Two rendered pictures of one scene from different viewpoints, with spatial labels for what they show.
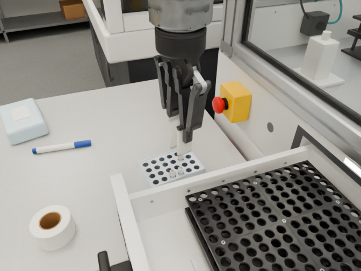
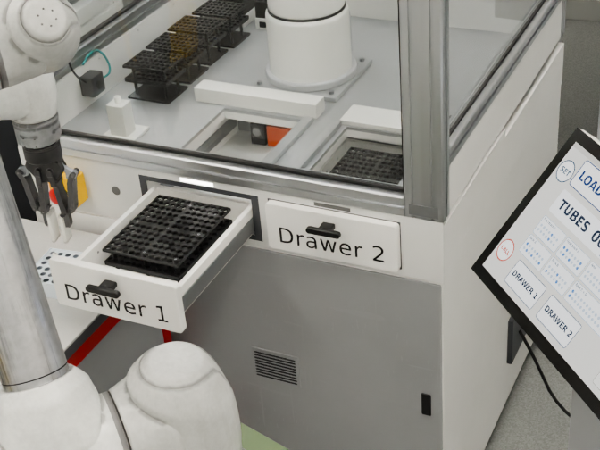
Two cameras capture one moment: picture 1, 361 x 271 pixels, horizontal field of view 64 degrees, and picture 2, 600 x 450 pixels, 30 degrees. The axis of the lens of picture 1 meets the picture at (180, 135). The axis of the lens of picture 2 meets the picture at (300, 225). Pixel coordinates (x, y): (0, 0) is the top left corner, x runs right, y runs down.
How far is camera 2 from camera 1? 1.91 m
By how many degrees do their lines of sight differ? 34
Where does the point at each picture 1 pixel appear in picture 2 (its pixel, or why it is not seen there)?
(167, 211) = not seen: hidden behind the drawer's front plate
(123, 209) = (79, 263)
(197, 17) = (57, 132)
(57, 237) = not seen: hidden behind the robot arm
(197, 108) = (74, 191)
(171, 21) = (45, 141)
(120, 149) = not seen: outside the picture
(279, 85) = (108, 153)
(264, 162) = (133, 211)
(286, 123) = (128, 179)
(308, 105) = (138, 156)
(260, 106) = (97, 178)
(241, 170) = (121, 222)
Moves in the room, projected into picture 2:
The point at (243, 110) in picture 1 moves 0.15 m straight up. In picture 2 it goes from (82, 189) to (70, 130)
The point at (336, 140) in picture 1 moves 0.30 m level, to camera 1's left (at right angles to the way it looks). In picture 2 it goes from (168, 170) to (50, 229)
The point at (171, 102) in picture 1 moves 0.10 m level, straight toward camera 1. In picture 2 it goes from (45, 200) to (74, 216)
